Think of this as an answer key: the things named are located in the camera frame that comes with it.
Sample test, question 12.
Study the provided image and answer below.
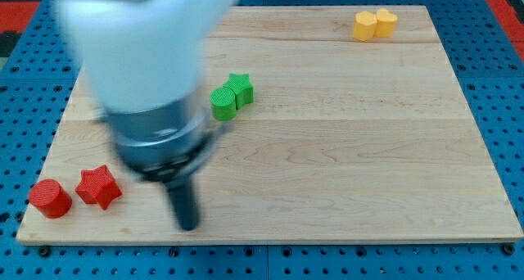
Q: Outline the red cylinder block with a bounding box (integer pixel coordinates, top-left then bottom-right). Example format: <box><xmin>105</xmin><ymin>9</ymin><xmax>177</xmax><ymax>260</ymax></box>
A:
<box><xmin>29</xmin><ymin>179</ymin><xmax>72</xmax><ymax>219</ymax></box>

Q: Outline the wooden board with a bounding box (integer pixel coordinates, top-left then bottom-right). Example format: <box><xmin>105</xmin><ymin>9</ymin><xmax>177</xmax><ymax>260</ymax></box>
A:
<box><xmin>17</xmin><ymin>6</ymin><xmax>523</xmax><ymax>246</ymax></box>

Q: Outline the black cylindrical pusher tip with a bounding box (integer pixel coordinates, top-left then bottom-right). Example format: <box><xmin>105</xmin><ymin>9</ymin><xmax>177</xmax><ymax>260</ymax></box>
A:
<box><xmin>165</xmin><ymin>177</ymin><xmax>200</xmax><ymax>231</ymax></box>

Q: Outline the red star block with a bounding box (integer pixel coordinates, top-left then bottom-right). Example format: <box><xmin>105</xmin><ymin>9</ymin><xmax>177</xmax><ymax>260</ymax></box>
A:
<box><xmin>75</xmin><ymin>165</ymin><xmax>122</xmax><ymax>210</ymax></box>

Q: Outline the grey metal wrist flange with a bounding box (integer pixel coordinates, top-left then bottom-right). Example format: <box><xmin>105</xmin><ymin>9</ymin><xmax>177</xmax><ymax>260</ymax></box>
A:
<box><xmin>99</xmin><ymin>92</ymin><xmax>228</xmax><ymax>182</ymax></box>

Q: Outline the yellow hexagon block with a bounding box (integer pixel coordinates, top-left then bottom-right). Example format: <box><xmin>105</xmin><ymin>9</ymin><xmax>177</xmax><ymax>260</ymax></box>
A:
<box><xmin>353</xmin><ymin>11</ymin><xmax>377</xmax><ymax>41</ymax></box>

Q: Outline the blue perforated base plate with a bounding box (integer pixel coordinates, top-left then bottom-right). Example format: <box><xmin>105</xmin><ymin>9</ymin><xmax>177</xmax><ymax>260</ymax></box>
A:
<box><xmin>1</xmin><ymin>0</ymin><xmax>523</xmax><ymax>279</ymax></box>

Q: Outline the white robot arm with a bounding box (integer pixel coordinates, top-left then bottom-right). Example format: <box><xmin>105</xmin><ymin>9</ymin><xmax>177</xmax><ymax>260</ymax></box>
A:
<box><xmin>56</xmin><ymin>0</ymin><xmax>237</xmax><ymax>230</ymax></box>

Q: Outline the yellow heart block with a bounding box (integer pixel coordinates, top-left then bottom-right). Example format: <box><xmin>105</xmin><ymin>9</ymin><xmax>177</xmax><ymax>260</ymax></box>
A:
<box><xmin>374</xmin><ymin>8</ymin><xmax>398</xmax><ymax>38</ymax></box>

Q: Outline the green star block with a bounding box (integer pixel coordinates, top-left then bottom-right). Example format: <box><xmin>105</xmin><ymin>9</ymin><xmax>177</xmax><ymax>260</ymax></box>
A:
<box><xmin>223</xmin><ymin>73</ymin><xmax>255</xmax><ymax>110</ymax></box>

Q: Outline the green cylinder block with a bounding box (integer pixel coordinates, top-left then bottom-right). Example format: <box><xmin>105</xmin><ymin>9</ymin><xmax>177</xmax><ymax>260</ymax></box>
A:
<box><xmin>210</xmin><ymin>87</ymin><xmax>237</xmax><ymax>121</ymax></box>

